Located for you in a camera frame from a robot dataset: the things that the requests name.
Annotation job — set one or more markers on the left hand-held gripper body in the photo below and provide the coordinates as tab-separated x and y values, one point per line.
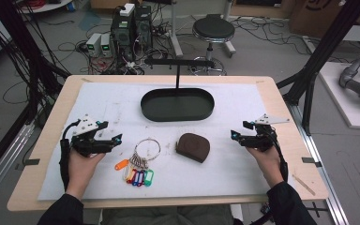
89	146

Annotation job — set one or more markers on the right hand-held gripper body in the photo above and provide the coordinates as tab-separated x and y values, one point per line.
264	137

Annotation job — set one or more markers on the orange key tag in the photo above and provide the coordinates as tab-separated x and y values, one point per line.
121	164

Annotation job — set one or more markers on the brown pouch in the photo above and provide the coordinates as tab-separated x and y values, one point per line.
193	147

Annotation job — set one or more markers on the black oval tray with hanger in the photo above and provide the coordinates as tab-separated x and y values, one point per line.
177	106

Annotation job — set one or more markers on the person's left hand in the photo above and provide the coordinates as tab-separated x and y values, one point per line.
82	170

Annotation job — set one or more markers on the person's right hand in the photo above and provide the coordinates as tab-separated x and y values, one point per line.
267	164

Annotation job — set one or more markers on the black tape strip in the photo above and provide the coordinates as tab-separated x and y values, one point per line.
31	162
311	161

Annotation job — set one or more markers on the thin wooden stick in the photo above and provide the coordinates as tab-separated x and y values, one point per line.
303	185

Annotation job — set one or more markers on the white table mat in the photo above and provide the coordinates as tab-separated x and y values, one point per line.
175	181

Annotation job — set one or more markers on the grey power supply unit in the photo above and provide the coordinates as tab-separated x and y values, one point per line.
93	44
106	45

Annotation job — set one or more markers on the white platform board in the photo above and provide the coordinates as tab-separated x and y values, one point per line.
347	106

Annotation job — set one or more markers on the black computer tower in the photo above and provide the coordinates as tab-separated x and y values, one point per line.
123	36
143	28

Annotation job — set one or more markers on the person's lap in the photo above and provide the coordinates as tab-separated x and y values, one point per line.
168	217

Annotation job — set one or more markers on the black round stool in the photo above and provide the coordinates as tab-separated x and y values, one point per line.
213	29

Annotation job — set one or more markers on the white box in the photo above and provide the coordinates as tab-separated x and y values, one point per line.
127	9

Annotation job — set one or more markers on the cardboard box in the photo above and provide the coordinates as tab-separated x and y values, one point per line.
322	15

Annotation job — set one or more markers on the aluminium rail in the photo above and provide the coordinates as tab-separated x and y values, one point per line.
3	165
320	175

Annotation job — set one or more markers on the black frame post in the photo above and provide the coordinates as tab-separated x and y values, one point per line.
323	50

